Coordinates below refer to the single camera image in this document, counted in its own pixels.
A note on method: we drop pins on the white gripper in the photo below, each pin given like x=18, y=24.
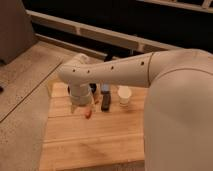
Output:
x=80, y=96

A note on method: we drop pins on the dark ceramic bowl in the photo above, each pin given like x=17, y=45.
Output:
x=93, y=88

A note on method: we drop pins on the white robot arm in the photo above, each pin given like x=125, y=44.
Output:
x=178, y=109

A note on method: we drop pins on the wooden cutting board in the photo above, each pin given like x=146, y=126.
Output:
x=72, y=141

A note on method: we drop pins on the grey cabinet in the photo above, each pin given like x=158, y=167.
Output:
x=16, y=31

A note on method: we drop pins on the white paper cup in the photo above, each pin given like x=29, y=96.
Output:
x=124, y=94

